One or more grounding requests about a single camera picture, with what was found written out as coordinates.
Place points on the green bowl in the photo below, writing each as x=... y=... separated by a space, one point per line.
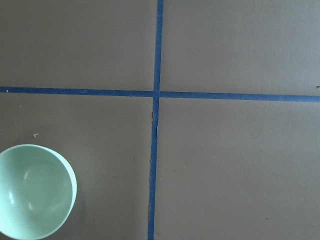
x=38 y=189

